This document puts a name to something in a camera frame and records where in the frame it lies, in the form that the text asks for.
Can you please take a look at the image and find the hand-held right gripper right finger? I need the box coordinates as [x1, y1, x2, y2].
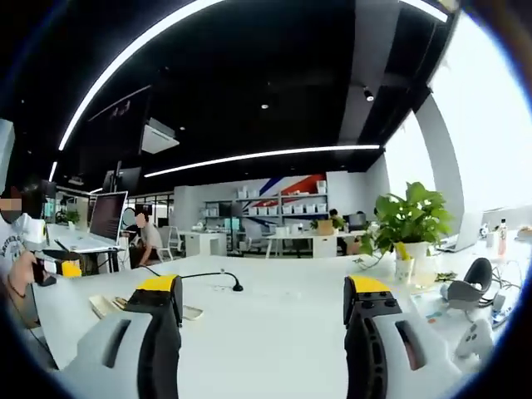
[342, 274, 463, 399]

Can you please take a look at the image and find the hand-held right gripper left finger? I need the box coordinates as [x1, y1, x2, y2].
[57, 273, 185, 399]

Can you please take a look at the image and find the beige cutlery case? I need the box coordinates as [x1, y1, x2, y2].
[88, 293, 204, 322]

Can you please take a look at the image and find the person's left hand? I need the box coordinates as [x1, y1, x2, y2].
[7, 250, 39, 299]

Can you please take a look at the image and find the person's printed white shirt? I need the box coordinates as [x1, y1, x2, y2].
[0, 222, 31, 275]

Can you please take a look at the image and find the laptop on stand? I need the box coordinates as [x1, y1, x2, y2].
[88, 190, 130, 243]

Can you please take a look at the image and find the patterned white paper cup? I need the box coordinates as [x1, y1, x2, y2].
[394, 256, 416, 284]

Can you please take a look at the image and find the clear glass cup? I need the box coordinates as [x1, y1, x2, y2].
[414, 254, 438, 288]

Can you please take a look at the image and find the black gooseneck desk microphone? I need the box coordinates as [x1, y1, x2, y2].
[140, 265, 245, 293]

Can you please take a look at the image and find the white office chair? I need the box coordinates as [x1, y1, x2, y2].
[156, 225, 185, 262]

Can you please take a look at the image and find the white game controller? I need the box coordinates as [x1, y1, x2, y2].
[454, 317, 495, 361]

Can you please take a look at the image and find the grey curved device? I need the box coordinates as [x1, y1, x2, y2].
[440, 279, 486, 312]

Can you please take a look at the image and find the white office desk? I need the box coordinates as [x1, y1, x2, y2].
[264, 230, 358, 259]

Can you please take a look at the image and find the green plant in white pot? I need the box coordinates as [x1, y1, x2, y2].
[357, 180, 457, 288]

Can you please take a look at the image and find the open silver laptop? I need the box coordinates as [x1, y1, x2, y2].
[435, 210, 485, 254]

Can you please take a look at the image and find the ceiling air conditioner unit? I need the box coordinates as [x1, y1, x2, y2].
[140, 117, 180, 155]

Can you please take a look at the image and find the shelf with white bins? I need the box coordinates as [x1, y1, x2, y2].
[202, 180, 330, 250]

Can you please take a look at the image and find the pink drink bottle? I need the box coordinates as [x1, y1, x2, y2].
[496, 218, 510, 257]

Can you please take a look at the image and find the long curved ceiling light strip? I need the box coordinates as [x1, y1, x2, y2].
[57, 0, 228, 152]

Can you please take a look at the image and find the straight ceiling light strip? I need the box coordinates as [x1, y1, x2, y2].
[143, 143, 382, 179]

